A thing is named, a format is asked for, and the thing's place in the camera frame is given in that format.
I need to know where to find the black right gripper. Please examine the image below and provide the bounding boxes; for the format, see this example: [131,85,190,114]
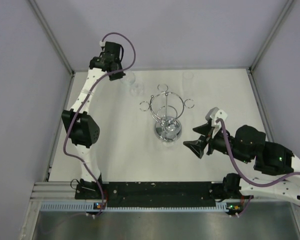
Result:
[182,122,250,164]

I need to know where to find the chrome wire wine glass rack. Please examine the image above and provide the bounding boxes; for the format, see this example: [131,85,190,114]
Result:
[139,83,195,144]

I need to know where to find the clear removed champagne glass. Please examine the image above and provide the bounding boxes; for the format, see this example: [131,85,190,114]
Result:
[182,71,194,99]

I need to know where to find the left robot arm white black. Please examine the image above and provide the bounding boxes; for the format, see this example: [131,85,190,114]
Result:
[61,41,126,201]

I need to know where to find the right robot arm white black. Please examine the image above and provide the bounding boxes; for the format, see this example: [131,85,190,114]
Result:
[183,119,300,207]

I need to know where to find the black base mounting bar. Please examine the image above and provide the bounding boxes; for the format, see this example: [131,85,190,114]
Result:
[74,179,227,208]

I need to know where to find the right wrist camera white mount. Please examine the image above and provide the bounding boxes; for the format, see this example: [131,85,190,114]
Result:
[205,107,228,138]

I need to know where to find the white slotted cable duct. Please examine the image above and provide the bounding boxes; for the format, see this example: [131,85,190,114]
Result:
[40,201,230,213]

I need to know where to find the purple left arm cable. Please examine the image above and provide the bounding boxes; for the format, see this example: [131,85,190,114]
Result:
[62,32,137,215]

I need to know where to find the right aluminium frame post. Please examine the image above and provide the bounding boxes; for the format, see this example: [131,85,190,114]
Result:
[248,0,297,74]

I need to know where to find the aluminium frame post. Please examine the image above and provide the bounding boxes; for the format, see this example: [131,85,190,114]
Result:
[248,0,297,74]
[26,0,75,76]

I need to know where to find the left aluminium frame post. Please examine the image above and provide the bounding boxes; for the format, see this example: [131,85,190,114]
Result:
[26,0,75,76]

